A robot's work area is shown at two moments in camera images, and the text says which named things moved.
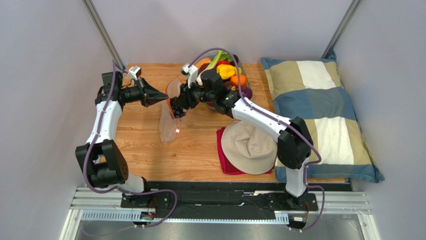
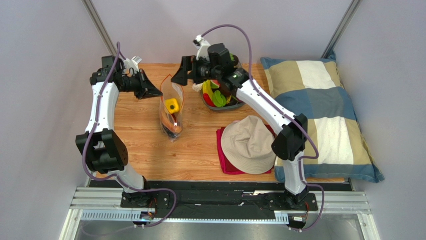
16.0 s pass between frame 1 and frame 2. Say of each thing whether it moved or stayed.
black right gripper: moved
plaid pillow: stayed
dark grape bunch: moved
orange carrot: moved
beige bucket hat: stayed
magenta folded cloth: stayed
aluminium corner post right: stayed
